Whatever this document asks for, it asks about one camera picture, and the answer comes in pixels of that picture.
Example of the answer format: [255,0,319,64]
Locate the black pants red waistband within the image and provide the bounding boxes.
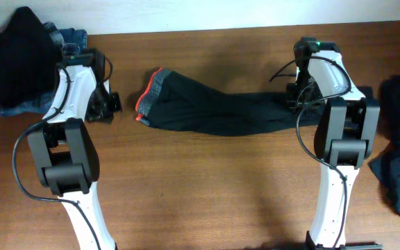
[135,68,324,137]

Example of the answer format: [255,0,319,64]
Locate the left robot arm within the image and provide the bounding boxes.
[23,49,122,249]

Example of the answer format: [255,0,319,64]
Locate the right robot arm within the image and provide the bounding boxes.
[287,37,380,249]

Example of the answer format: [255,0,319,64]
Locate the folded blue jeans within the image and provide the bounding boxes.
[0,22,88,117]

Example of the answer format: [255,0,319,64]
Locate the black folded garment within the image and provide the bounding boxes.
[0,6,62,107]

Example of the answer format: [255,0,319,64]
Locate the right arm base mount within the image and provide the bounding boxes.
[305,231,383,250]

